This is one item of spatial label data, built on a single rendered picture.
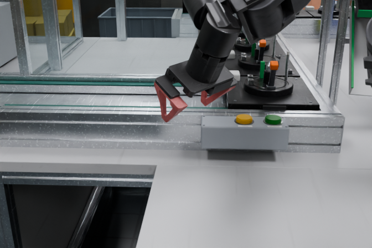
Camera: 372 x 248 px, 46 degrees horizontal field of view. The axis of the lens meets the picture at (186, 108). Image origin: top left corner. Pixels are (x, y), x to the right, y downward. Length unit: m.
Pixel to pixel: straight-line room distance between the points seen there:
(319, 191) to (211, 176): 0.24
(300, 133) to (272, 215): 0.30
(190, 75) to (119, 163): 0.45
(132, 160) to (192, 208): 0.25
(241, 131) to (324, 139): 0.23
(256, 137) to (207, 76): 0.39
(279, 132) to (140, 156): 0.35
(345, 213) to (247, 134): 0.28
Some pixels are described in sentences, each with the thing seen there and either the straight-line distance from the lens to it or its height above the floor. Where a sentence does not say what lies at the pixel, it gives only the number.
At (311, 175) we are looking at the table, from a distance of 1.09.
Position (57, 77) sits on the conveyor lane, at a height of 0.96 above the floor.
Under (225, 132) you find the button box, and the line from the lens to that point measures 1.06.
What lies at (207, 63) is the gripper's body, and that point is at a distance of 0.69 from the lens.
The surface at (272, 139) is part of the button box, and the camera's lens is 1.08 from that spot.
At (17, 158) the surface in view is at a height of 0.86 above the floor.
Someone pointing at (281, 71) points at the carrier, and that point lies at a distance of 1.47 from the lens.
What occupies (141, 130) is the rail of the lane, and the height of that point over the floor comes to 0.91.
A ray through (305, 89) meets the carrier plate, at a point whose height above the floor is 0.97.
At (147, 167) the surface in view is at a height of 0.85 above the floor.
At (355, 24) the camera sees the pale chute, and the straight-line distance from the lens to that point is 1.36.
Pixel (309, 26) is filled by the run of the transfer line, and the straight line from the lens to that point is 2.49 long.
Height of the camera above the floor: 1.39
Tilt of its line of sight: 22 degrees down
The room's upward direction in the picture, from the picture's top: straight up
